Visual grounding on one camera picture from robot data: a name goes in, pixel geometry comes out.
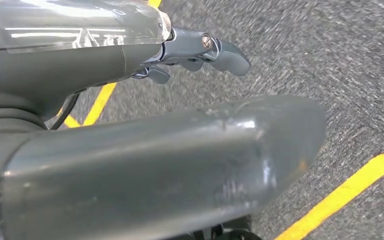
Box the black robot leg part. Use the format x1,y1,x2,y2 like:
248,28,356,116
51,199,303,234
165,215,262,240

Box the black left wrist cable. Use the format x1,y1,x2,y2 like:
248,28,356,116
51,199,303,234
46,93,81,131

